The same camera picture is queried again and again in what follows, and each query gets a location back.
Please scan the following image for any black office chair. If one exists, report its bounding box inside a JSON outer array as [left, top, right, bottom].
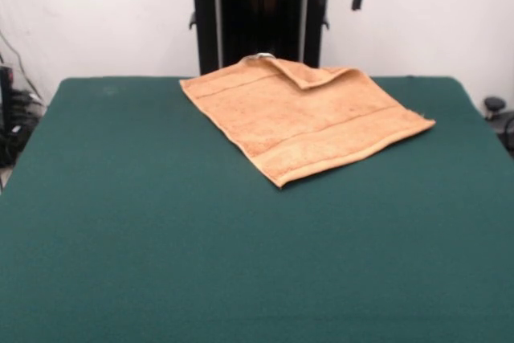
[[483, 96, 514, 147]]

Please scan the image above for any dark green table cloth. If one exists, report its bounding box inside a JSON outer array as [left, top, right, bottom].
[[0, 76, 514, 343]]

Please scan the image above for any orange terry towel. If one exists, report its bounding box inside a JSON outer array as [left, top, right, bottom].
[[179, 53, 437, 190]]

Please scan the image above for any black equipment box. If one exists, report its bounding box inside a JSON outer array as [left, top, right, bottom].
[[0, 64, 31, 168]]

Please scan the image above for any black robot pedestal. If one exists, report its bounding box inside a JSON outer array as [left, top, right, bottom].
[[176, 0, 347, 78]]

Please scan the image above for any grey cable bundle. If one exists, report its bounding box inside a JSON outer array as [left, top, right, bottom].
[[0, 29, 46, 108]]

